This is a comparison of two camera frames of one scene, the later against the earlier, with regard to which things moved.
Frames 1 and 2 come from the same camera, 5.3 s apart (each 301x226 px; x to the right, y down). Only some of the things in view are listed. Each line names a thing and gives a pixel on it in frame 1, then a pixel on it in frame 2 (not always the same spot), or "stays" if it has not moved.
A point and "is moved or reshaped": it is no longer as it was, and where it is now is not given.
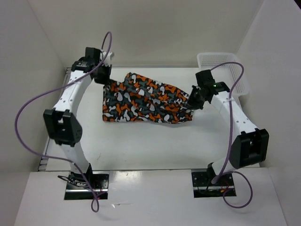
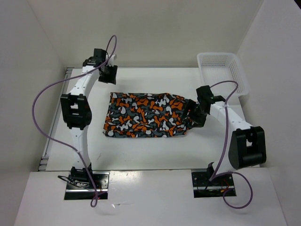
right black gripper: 192,104 → 199,122
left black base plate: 77,189 stays
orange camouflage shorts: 140,98 is moved or reshaped
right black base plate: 202,189 stays
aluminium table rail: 43,161 stays
